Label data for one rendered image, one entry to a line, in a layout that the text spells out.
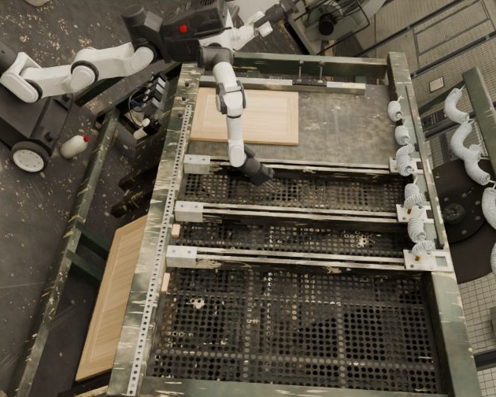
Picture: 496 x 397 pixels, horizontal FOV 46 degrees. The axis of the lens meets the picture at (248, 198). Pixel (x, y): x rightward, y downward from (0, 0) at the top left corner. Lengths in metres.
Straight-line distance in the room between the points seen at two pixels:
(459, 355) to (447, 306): 0.21
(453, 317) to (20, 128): 2.32
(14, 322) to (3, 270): 0.26
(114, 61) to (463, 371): 2.12
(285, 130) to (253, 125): 0.17
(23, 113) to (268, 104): 1.33
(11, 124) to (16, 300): 0.91
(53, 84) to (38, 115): 0.27
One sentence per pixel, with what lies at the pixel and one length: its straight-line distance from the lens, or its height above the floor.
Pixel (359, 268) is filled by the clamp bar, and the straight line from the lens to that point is 2.53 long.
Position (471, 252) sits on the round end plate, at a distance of 3.10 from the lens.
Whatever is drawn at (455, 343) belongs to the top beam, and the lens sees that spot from 2.38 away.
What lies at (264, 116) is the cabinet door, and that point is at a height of 1.19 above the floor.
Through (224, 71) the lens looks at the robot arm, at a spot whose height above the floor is 1.37.
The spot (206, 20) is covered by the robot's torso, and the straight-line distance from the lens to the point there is 2.84.
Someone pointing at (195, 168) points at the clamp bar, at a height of 0.95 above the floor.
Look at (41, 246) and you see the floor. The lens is 3.35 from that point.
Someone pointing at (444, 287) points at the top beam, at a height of 1.85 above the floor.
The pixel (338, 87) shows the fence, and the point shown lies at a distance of 3.47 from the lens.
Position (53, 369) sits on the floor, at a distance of 3.19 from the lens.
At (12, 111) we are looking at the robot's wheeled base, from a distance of 3.40.
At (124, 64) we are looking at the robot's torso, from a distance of 3.08.
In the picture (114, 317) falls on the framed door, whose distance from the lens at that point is 2.93.
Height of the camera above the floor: 2.45
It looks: 28 degrees down
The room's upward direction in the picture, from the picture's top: 65 degrees clockwise
